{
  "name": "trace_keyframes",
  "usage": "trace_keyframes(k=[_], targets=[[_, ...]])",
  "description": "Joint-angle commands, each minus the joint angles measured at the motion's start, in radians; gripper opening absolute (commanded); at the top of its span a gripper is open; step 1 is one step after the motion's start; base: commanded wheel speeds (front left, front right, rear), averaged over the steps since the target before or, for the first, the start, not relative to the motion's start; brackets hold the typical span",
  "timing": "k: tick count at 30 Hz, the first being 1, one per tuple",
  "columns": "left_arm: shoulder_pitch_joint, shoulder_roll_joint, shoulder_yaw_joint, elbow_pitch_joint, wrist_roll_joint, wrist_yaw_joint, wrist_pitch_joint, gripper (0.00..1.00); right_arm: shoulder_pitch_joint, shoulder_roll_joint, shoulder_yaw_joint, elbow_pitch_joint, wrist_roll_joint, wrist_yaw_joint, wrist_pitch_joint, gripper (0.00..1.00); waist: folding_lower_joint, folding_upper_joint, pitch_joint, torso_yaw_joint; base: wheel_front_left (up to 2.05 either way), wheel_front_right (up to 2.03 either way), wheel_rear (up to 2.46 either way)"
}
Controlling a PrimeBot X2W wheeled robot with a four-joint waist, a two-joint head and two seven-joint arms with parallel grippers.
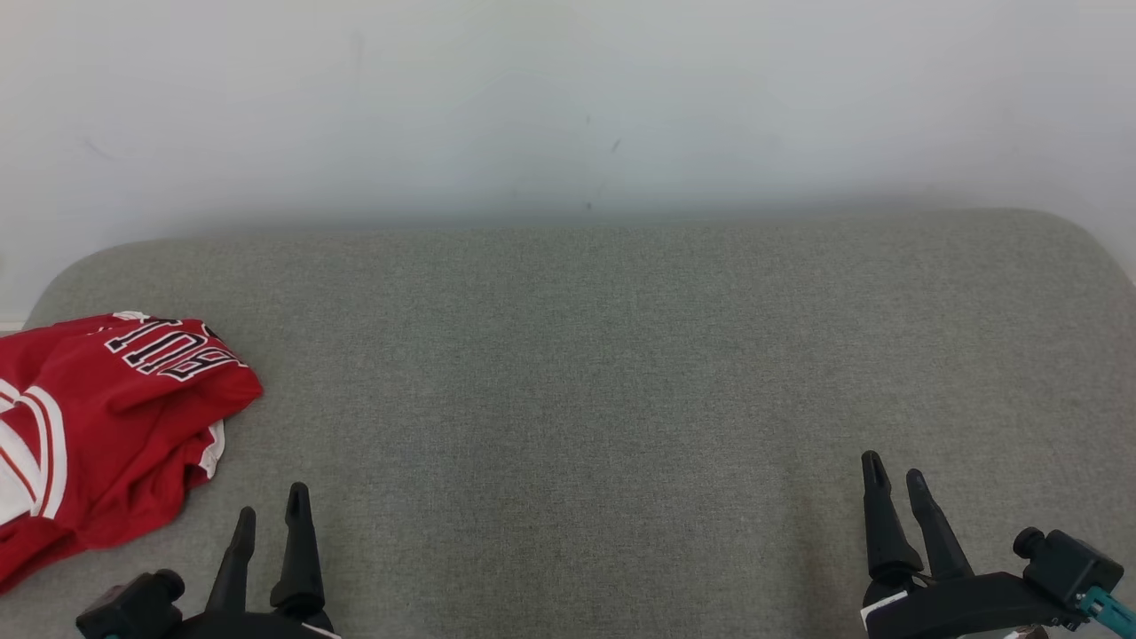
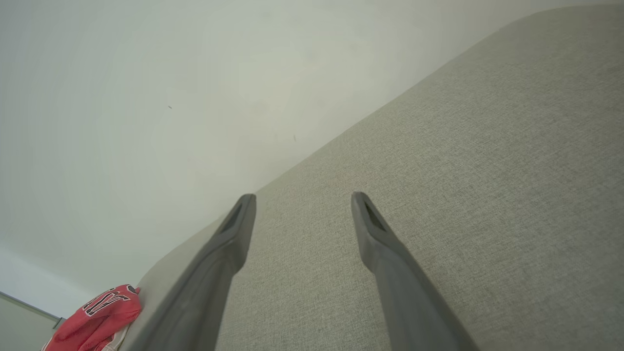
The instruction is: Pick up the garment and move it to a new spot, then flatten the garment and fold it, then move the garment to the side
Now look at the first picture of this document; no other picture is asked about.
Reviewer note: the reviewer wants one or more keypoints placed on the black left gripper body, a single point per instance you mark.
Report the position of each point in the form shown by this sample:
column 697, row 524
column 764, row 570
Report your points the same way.
column 257, row 627

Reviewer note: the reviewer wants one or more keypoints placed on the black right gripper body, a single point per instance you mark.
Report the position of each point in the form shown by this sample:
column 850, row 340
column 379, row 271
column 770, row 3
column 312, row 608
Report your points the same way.
column 958, row 608

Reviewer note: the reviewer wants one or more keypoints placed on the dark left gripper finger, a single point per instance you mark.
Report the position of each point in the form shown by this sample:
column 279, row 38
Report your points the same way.
column 298, row 559
column 232, row 568

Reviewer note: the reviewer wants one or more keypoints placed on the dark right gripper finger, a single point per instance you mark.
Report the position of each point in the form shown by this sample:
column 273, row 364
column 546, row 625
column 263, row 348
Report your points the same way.
column 883, row 532
column 939, row 541

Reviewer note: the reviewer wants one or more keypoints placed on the red white-striped shorts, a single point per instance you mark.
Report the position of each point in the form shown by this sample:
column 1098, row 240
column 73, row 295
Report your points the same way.
column 115, row 525

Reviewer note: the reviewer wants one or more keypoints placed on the red lettered basketball jersey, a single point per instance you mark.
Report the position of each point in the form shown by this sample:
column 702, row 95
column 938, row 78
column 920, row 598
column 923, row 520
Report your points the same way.
column 133, row 399

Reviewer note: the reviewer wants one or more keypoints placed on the grey fabric sofa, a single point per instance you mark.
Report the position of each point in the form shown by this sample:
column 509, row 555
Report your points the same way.
column 586, row 399

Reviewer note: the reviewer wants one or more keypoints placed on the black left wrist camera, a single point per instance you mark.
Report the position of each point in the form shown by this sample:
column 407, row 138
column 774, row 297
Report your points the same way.
column 133, row 608

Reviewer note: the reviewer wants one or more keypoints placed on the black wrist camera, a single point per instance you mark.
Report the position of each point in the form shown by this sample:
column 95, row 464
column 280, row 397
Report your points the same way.
column 133, row 608
column 1065, row 564

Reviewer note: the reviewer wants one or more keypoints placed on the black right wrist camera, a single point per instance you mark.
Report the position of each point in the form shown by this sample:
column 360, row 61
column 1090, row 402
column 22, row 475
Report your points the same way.
column 1065, row 564

